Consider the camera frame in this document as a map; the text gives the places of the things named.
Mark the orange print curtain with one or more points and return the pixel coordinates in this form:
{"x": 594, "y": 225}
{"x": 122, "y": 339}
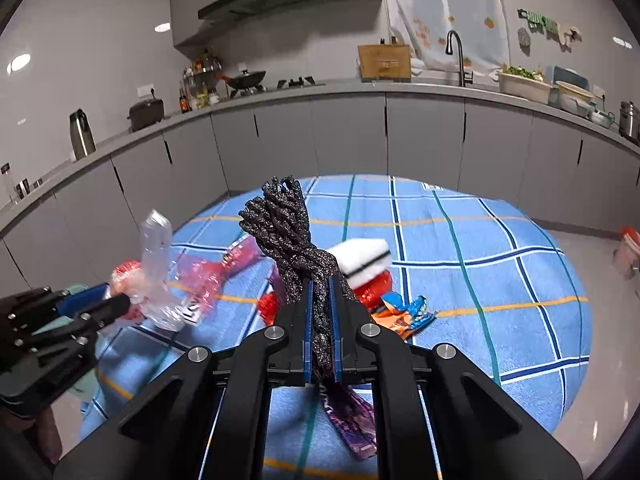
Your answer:
{"x": 440, "y": 10}

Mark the cream pot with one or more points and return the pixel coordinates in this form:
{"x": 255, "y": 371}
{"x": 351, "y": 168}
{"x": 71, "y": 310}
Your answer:
{"x": 575, "y": 100}

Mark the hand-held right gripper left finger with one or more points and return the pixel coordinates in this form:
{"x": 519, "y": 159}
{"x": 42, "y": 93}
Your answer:
{"x": 309, "y": 320}

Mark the cream basin with vegetables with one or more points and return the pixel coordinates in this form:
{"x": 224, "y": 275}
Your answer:
{"x": 525, "y": 87}

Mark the gas stove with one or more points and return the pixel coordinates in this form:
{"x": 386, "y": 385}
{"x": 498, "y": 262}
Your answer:
{"x": 297, "y": 82}

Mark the spice rack with bottles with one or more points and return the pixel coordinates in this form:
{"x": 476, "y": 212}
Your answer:
{"x": 200, "y": 85}

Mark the hanging green towels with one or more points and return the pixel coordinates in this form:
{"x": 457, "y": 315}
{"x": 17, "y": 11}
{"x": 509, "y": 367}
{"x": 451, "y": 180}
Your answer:
{"x": 547, "y": 25}

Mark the person's left forearm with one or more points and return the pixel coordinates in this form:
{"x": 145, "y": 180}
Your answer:
{"x": 35, "y": 430}

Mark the pink plastic bag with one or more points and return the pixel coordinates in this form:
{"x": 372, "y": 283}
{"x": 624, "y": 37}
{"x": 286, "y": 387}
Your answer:
{"x": 210, "y": 275}

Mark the blue plaid tablecloth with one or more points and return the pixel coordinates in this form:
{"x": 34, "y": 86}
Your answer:
{"x": 475, "y": 270}

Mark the black rice cooker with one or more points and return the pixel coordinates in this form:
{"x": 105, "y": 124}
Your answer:
{"x": 146, "y": 115}

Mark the orange blue snack wrapper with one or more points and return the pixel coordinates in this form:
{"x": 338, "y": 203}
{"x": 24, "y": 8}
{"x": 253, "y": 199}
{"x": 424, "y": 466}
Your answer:
{"x": 405, "y": 315}

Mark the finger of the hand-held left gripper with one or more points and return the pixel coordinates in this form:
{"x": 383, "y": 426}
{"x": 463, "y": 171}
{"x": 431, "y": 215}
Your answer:
{"x": 82, "y": 299}
{"x": 107, "y": 310}

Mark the grey kitchen counter cabinets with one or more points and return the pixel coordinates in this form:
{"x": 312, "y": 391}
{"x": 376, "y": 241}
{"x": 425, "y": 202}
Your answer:
{"x": 425, "y": 135}

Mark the black kitchen faucet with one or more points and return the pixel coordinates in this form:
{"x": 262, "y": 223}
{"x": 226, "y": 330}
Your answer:
{"x": 457, "y": 60}

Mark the white wall outlet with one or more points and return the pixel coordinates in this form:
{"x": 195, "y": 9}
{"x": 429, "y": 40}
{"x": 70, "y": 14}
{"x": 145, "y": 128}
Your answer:
{"x": 598, "y": 92}
{"x": 146, "y": 90}

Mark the black wok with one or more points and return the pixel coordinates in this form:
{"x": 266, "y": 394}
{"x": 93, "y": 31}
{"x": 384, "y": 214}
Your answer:
{"x": 245, "y": 80}

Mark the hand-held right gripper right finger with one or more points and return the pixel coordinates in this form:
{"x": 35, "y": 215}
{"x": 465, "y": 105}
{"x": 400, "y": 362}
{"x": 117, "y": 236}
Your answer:
{"x": 334, "y": 320}

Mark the blue cutting board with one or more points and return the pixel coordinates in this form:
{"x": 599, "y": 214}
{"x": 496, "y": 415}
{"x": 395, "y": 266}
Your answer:
{"x": 570, "y": 76}

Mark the red lid plastic container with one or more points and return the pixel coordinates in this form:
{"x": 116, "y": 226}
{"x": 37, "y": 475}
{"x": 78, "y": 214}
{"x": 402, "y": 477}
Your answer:
{"x": 629, "y": 252}

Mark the steel thermos jug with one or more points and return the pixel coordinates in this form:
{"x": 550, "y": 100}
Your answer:
{"x": 82, "y": 135}

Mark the red white packet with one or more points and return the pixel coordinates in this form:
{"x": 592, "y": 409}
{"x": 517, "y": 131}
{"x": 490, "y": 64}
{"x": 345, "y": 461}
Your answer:
{"x": 125, "y": 280}

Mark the purple wrapper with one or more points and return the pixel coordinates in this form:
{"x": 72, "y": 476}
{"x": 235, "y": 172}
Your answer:
{"x": 352, "y": 425}

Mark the hanging grey scrubber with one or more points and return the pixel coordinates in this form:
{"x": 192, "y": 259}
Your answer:
{"x": 523, "y": 40}

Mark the red plastic bag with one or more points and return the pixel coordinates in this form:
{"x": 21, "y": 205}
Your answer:
{"x": 375, "y": 287}

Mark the white black striped sponge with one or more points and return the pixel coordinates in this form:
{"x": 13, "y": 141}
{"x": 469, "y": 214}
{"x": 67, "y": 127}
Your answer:
{"x": 360, "y": 260}

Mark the clear plastic wrapper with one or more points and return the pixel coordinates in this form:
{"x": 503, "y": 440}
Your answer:
{"x": 157, "y": 270}

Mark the steel pot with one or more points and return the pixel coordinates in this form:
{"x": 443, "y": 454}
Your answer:
{"x": 630, "y": 120}

